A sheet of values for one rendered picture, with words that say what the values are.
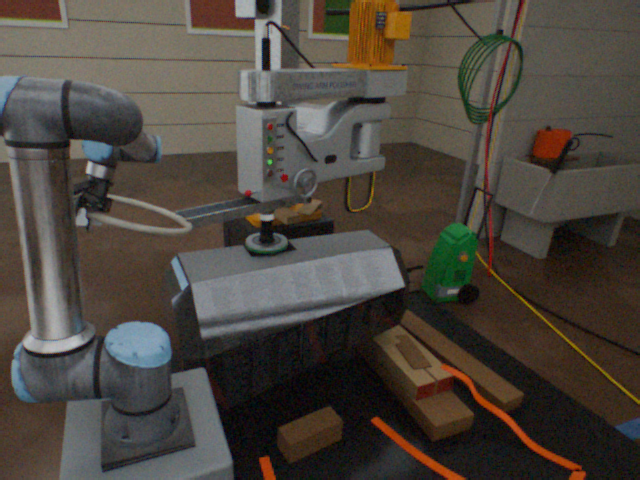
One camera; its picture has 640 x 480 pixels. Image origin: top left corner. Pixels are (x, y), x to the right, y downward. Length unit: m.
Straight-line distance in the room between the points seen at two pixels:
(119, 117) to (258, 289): 1.27
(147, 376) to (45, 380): 0.22
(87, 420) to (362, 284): 1.42
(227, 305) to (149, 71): 6.30
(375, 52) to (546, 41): 2.72
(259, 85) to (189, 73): 6.09
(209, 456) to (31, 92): 0.91
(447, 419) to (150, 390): 1.67
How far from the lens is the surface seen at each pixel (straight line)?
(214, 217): 2.07
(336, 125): 2.35
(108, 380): 1.20
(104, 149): 1.58
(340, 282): 2.29
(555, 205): 4.62
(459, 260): 3.55
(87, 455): 1.37
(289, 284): 2.18
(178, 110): 8.14
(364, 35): 2.50
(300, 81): 2.14
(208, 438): 1.33
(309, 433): 2.31
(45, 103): 1.03
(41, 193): 1.07
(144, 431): 1.28
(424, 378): 2.57
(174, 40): 8.07
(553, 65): 5.09
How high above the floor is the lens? 1.81
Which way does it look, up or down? 24 degrees down
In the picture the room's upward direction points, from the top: 2 degrees clockwise
